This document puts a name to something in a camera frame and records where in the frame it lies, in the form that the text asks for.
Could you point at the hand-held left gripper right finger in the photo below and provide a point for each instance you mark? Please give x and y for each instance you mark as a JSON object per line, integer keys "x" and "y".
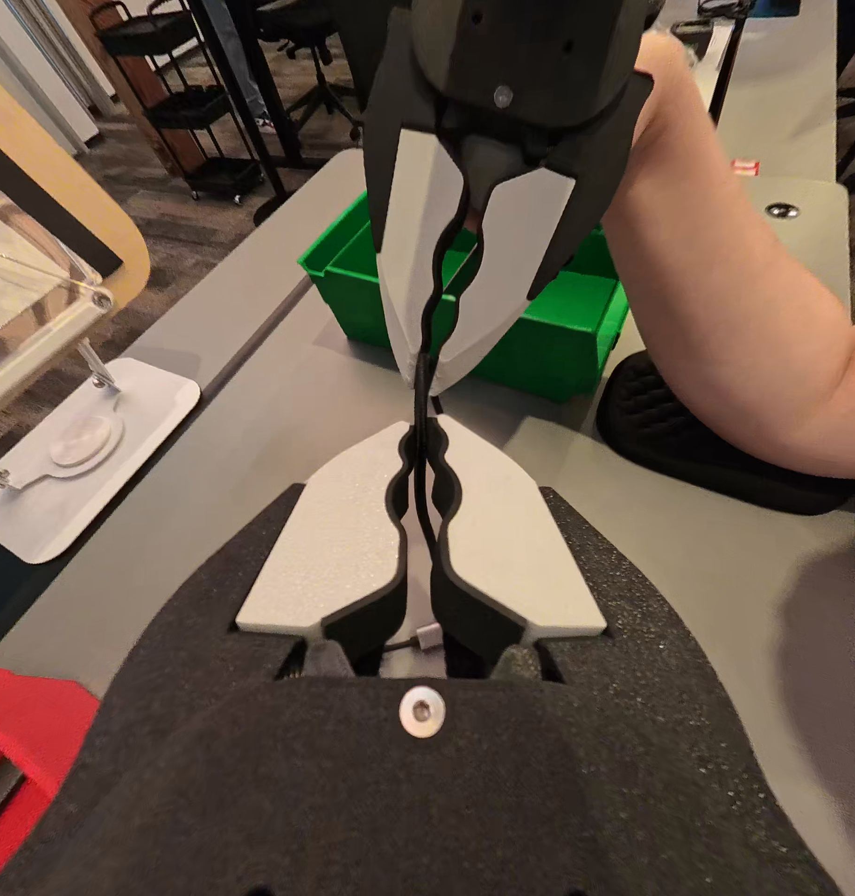
{"x": 518, "y": 546}

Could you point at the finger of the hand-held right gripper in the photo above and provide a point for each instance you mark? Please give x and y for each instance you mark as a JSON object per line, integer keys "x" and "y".
{"x": 518, "y": 238}
{"x": 410, "y": 231}

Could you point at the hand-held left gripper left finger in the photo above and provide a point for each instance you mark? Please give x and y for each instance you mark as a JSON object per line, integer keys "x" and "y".
{"x": 322, "y": 546}

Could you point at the grey hub with adapter plug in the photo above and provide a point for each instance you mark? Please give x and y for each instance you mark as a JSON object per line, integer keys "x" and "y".
{"x": 421, "y": 392}

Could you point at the red plastic bin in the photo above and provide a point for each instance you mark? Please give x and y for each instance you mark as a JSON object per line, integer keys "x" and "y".
{"x": 21, "y": 721}

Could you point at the person's right forearm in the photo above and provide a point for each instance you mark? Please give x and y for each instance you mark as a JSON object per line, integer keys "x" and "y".
{"x": 714, "y": 280}

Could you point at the green plastic bin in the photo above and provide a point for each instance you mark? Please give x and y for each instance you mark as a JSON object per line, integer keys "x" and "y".
{"x": 560, "y": 336}

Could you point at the black utility cart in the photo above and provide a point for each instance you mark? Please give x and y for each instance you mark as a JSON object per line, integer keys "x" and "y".
{"x": 221, "y": 175}

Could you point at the small red label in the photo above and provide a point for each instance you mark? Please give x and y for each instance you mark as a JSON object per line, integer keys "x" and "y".
{"x": 745, "y": 166}

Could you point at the black office chair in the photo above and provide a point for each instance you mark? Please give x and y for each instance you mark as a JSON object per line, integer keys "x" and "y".
{"x": 294, "y": 24}

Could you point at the round desk grommet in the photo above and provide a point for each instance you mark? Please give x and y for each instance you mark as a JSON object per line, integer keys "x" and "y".
{"x": 782, "y": 210}

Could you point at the wooden sign board with acrylic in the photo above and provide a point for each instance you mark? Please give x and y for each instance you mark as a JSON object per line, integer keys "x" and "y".
{"x": 21, "y": 280}

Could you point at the black desk frame leg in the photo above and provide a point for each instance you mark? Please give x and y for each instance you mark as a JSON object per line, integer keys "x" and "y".
{"x": 261, "y": 150}

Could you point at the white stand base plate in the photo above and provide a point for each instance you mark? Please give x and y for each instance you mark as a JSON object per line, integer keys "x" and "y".
{"x": 140, "y": 420}

